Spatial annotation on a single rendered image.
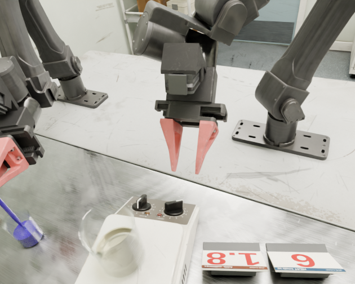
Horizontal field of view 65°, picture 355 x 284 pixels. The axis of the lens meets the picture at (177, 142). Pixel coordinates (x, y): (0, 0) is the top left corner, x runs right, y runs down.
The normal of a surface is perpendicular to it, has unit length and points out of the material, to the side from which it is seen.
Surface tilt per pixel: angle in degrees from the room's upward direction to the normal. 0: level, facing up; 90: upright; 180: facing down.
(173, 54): 40
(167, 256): 0
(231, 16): 90
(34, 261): 0
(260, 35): 90
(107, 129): 0
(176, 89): 76
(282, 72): 60
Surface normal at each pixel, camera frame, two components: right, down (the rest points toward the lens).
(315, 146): -0.11, -0.74
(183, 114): -0.24, -0.14
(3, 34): 0.06, 0.40
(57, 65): 0.12, 0.84
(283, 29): -0.44, 0.63
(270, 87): -0.88, -0.12
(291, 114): 0.30, 0.61
